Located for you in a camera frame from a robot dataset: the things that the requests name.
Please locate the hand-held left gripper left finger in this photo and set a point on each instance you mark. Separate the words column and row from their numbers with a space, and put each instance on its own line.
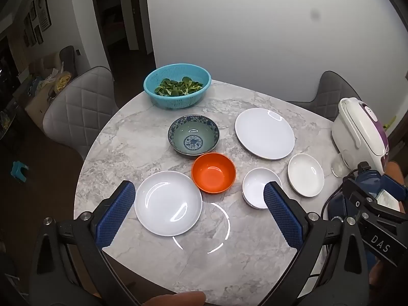
column 116, row 216

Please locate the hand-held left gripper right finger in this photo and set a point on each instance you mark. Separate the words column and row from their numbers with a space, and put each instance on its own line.
column 282, row 216

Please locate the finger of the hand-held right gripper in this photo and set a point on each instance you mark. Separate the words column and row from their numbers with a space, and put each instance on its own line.
column 397, row 186
column 366, row 202

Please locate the deep white plate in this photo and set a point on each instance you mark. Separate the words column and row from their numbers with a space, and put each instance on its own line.
column 165, row 202

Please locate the orange bowl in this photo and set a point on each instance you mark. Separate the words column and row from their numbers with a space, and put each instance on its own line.
column 212, row 173

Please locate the large white plate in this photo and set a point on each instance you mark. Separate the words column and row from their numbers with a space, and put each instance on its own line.
column 264, row 134

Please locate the blue patterned ceramic bowl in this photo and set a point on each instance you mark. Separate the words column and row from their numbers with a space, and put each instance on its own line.
column 191, row 134

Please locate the person's left hand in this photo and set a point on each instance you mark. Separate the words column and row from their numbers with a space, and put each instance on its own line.
column 178, row 299

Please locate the white dish cloth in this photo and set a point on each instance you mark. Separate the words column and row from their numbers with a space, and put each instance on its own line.
column 387, row 199

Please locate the navy blue electric cooker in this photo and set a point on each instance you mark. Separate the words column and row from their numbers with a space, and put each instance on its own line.
column 369, row 177

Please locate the small white bowl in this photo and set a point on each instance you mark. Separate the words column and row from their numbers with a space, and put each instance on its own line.
column 255, row 188

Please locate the clear drinking glass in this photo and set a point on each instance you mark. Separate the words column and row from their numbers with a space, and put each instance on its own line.
column 338, row 167

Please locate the small white plate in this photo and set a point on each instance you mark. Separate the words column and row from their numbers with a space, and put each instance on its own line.
column 306, row 175

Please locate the white rice cooker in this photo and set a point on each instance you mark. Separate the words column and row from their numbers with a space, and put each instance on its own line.
column 353, row 134

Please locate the teal plastic stool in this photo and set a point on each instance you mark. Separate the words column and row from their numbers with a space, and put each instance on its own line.
column 19, row 170

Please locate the grey quilted chair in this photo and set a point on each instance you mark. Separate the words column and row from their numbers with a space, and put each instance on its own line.
column 331, row 92
column 79, row 108

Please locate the teal plastic colander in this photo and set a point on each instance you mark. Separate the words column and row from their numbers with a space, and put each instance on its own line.
column 178, row 101

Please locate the cardboard box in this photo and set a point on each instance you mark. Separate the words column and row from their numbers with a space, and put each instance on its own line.
column 36, row 103

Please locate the green leafy vegetables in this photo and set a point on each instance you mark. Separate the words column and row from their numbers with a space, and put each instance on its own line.
column 178, row 86

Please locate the yellow plastic bag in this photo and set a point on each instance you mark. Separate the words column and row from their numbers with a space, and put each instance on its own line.
column 63, row 81

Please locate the brown upholstered chair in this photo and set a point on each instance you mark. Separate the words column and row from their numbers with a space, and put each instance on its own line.
column 68, row 59

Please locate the large black picture frame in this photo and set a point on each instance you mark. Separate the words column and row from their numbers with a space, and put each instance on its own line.
column 44, row 8

